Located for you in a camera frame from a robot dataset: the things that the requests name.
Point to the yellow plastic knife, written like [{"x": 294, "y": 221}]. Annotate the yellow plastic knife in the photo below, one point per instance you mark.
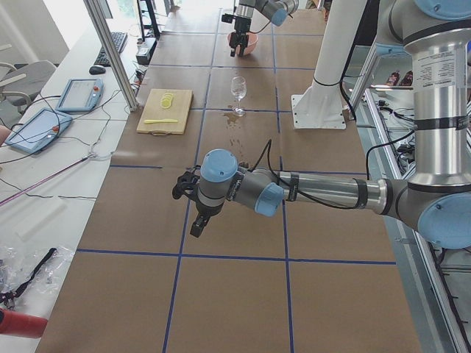
[{"x": 161, "y": 121}]

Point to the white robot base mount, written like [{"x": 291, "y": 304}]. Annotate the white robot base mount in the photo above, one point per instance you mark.
[{"x": 320, "y": 106}]

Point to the black computer mouse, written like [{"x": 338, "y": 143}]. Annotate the black computer mouse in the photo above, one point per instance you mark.
[{"x": 97, "y": 70}]

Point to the red fire extinguisher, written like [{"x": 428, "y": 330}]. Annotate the red fire extinguisher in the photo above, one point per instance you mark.
[{"x": 22, "y": 325}]

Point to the bamboo cutting board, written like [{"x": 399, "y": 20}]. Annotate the bamboo cutting board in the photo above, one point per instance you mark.
[{"x": 181, "y": 103}]

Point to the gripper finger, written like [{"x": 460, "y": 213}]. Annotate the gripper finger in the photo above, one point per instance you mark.
[
  {"x": 198, "y": 226},
  {"x": 233, "y": 42},
  {"x": 243, "y": 42}
]

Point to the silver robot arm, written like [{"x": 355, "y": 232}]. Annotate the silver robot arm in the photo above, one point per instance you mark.
[
  {"x": 275, "y": 11},
  {"x": 435, "y": 200}
]

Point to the pink bowl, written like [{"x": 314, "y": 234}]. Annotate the pink bowl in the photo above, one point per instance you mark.
[{"x": 253, "y": 40}]

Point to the clear wine glass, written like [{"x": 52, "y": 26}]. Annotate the clear wine glass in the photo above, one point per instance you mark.
[{"x": 238, "y": 89}]

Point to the blue teach pendant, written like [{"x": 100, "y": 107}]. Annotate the blue teach pendant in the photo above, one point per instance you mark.
[
  {"x": 39, "y": 131},
  {"x": 80, "y": 96}
]

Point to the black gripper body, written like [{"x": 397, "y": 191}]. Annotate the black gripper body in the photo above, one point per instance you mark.
[
  {"x": 204, "y": 209},
  {"x": 242, "y": 23}
]

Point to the aluminium frame post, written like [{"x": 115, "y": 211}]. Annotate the aluminium frame post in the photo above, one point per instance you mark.
[{"x": 99, "y": 22}]

